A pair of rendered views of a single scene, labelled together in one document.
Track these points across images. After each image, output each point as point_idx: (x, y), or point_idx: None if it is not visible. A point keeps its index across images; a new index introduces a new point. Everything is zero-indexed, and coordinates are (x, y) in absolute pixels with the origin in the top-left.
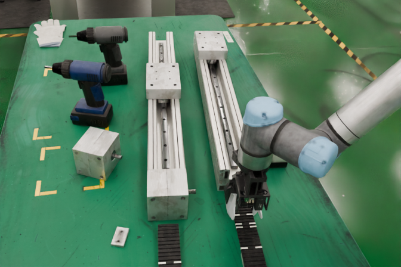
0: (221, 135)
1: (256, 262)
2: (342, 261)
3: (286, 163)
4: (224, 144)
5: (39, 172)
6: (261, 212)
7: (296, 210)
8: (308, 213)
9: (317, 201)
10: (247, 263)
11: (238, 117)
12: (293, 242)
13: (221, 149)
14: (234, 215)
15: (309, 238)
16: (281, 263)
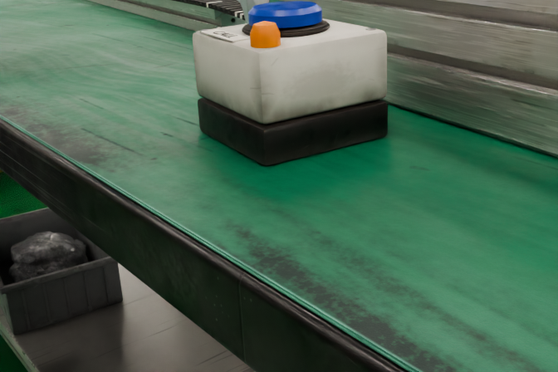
0: None
1: None
2: (3, 62)
3: (201, 98)
4: None
5: None
6: None
7: (133, 80)
8: (90, 85)
9: (56, 102)
10: None
11: None
12: (132, 56)
13: None
14: None
15: (88, 64)
16: (158, 41)
